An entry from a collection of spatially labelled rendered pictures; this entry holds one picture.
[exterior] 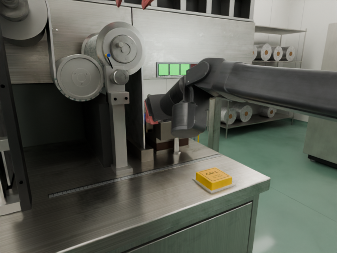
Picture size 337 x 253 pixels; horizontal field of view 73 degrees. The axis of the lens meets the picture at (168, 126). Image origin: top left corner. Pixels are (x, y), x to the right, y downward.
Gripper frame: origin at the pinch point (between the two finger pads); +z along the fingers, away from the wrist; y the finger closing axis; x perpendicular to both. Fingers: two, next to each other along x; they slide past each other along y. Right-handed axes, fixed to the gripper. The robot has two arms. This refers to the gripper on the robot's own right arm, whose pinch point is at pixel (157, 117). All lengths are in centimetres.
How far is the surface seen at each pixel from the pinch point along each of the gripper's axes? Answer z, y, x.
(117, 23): -4.6, -6.6, 26.8
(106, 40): -3.1, -10.1, 22.5
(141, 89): 5.9, 0.1, 11.7
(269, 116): 240, 356, 39
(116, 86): 0.8, -9.3, 10.7
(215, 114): 59, 72, 14
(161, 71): 30.0, 23.5, 30.8
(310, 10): 141, 447, 210
